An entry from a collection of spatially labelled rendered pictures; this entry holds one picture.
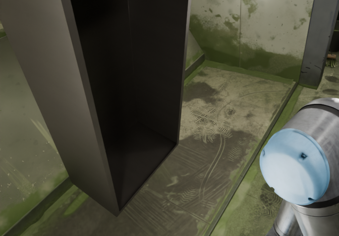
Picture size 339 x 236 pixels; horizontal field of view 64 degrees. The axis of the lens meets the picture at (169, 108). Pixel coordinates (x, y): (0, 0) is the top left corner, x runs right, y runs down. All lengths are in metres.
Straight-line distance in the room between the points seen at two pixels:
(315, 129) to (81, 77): 0.60
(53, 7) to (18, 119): 1.59
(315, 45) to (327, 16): 0.28
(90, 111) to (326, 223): 0.69
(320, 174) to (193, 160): 1.82
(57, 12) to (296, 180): 0.62
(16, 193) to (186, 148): 1.31
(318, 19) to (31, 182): 2.65
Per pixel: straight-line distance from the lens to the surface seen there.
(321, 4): 2.74
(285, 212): 0.92
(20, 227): 2.29
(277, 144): 0.50
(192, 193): 2.07
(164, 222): 1.99
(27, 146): 2.25
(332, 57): 3.51
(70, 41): 0.76
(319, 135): 0.51
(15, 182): 2.23
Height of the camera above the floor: 1.77
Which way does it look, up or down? 39 degrees down
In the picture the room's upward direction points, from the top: 10 degrees counter-clockwise
